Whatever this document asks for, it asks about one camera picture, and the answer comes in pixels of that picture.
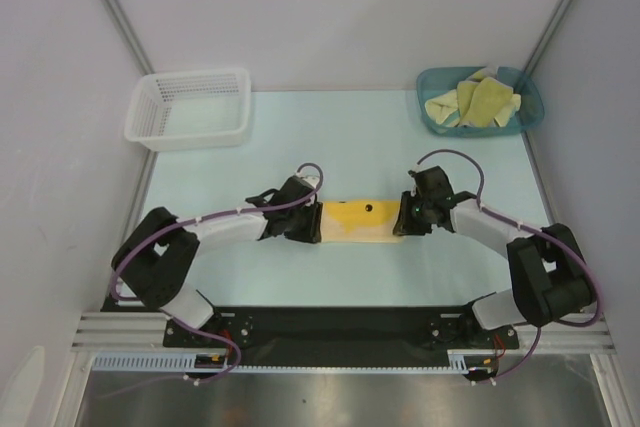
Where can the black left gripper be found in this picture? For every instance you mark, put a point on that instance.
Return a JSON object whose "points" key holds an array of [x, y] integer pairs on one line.
{"points": [[311, 234]]}

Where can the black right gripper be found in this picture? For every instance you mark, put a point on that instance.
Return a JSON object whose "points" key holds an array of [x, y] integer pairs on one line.
{"points": [[405, 217]]}

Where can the yellow cream towel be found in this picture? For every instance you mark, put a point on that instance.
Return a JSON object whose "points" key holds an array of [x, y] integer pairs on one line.
{"points": [[359, 221]]}

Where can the yellow-green grey towel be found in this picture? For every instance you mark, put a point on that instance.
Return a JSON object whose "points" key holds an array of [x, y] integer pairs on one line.
{"points": [[484, 101]]}

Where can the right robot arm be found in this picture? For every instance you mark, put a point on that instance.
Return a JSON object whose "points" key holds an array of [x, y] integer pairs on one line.
{"points": [[548, 275]]}

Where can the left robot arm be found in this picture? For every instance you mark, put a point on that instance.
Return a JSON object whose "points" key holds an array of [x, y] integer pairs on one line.
{"points": [[155, 260]]}

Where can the pale yellow towel in bin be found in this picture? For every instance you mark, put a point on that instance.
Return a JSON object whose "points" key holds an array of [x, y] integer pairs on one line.
{"points": [[444, 110]]}

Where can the teal translucent plastic bin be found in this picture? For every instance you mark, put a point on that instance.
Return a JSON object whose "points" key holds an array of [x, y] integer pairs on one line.
{"points": [[433, 82]]}

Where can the white perforated plastic basket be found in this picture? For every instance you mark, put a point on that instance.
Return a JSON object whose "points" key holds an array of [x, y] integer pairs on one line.
{"points": [[190, 110]]}

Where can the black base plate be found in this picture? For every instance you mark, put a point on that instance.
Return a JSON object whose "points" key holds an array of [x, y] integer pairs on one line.
{"points": [[343, 337]]}

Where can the left slotted cable duct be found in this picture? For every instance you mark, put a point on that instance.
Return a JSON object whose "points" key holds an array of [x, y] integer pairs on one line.
{"points": [[154, 362]]}

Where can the right aluminium frame post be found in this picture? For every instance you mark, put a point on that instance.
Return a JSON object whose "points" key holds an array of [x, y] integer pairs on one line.
{"points": [[559, 12]]}

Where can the aluminium frame post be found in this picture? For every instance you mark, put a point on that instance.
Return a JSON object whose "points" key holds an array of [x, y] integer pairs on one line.
{"points": [[128, 35], [559, 12]]}

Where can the aluminium front rail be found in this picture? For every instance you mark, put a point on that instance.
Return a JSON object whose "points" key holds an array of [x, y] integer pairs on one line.
{"points": [[137, 331]]}

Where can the left aluminium frame post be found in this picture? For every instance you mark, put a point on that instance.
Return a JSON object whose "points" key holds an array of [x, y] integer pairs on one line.
{"points": [[128, 35]]}

